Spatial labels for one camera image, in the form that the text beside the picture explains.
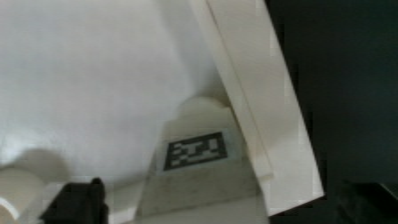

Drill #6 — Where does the white square tabletop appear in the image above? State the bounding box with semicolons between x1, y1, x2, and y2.
0;0;234;224

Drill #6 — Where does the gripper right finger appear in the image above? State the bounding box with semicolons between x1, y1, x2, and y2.
335;181;398;224

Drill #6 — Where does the white table leg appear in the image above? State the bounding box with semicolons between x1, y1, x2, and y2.
134;97;271;224

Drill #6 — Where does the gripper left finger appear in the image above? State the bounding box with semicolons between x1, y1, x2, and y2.
40;178;109;224

